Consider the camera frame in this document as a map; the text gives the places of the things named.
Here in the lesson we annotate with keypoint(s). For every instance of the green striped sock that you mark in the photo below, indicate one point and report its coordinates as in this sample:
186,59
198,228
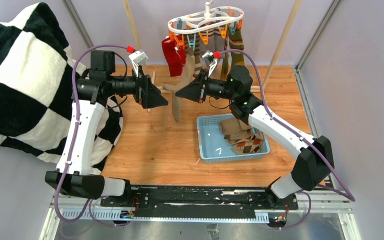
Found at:
233,41

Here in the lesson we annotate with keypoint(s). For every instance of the light blue plastic basket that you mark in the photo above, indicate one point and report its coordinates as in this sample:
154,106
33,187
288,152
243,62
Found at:
222,138

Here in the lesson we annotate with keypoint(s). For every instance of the yellow clothes peg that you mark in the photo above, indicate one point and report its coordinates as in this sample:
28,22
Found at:
204,36

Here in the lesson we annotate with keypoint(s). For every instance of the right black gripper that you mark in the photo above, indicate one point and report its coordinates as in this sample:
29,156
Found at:
192,91

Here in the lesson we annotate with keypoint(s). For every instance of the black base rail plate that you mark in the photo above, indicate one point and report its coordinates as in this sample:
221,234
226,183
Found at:
201,202

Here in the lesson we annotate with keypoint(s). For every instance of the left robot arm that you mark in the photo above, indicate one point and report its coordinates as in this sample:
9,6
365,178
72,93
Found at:
73,176

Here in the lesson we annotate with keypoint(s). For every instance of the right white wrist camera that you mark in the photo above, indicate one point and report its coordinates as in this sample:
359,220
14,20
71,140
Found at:
211,59

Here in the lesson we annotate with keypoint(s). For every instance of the argyle beige orange sock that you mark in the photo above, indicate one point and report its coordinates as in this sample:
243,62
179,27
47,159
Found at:
252,136

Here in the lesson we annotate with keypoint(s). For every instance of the grey sock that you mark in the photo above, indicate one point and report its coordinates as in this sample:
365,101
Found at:
216,43

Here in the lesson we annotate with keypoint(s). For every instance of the wooden clothes rack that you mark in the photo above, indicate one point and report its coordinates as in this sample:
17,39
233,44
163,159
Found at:
229,92

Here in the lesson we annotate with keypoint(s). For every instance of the teal clothes peg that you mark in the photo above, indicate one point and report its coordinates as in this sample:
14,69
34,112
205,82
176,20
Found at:
191,41

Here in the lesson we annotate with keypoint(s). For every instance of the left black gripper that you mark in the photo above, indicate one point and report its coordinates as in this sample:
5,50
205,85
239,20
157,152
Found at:
146,94

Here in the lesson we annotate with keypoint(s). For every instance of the brown striped sock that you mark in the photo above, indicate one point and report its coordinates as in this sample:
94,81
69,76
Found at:
198,64

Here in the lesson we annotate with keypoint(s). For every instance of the orange clothes peg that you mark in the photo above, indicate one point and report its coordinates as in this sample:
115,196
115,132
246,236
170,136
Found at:
177,39

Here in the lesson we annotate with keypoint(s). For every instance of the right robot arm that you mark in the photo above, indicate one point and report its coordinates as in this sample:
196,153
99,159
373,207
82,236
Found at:
314,157

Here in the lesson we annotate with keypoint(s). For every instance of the black white checkered blanket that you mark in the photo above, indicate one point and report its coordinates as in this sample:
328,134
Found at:
36,65

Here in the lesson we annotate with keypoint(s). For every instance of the tan brown sock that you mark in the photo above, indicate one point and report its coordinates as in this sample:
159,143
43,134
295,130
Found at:
185,79
233,129

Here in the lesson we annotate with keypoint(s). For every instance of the white round clip hanger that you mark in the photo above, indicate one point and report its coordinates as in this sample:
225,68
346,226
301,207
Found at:
222,19

